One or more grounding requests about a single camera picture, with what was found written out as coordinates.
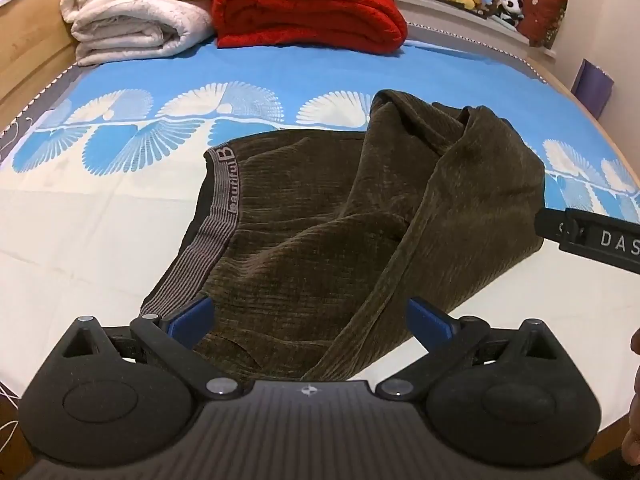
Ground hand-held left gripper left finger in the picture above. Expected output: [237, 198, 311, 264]
[57, 296, 243, 401]

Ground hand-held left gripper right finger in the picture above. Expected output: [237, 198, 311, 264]
[375, 297, 558, 402]

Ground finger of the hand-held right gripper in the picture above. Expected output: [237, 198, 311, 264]
[534, 207, 568, 251]

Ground olive corduroy pants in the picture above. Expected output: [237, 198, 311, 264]
[140, 89, 547, 383]

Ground blue white printed bedsheet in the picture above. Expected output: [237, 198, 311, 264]
[0, 35, 640, 461]

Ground purple bag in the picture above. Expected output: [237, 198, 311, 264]
[570, 59, 615, 121]

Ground dark red cushion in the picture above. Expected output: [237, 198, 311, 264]
[516, 0, 569, 51]

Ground grey window ledge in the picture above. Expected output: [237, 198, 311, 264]
[390, 0, 533, 58]

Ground panda plush toy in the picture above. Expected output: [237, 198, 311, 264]
[499, 0, 523, 26]

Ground dark tray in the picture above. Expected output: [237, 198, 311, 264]
[415, 0, 503, 21]

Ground white folded blanket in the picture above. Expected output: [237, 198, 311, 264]
[60, 0, 226, 67]

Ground red folded blanket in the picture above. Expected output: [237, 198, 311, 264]
[211, 0, 408, 53]

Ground white cable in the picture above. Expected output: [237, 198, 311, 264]
[0, 380, 22, 461]

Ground wooden bed frame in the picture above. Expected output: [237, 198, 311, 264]
[0, 0, 81, 128]

